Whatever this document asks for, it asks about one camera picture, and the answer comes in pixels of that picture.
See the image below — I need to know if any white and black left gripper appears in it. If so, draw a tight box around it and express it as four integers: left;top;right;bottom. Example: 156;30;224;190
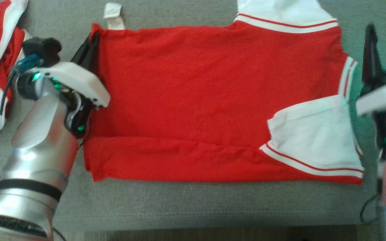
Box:
37;32;111;139

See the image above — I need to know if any large grey ottoman cushion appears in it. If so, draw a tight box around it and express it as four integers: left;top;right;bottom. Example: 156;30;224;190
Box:
0;0;386;235

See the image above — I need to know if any blue camera cable connector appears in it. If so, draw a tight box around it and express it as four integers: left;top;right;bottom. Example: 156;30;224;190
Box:
12;55;43;79

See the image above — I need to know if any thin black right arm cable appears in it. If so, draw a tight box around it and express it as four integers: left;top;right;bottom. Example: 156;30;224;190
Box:
360;192;383;225

